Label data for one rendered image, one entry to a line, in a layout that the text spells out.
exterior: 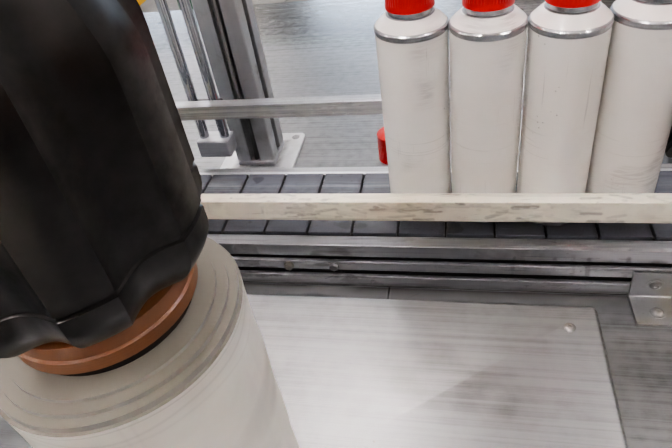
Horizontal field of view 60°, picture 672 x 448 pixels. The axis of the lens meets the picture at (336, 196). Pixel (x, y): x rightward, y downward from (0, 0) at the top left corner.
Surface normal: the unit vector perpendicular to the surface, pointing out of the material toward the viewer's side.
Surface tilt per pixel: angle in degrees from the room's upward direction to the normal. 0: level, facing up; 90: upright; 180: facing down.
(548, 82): 90
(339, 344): 0
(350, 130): 0
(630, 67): 90
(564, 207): 90
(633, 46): 90
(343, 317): 0
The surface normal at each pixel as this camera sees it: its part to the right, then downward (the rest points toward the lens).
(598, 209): -0.17, 0.63
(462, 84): -0.80, 0.45
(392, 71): -0.59, 0.56
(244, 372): 0.96, 0.07
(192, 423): 0.66, 0.40
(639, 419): -0.14, -0.78
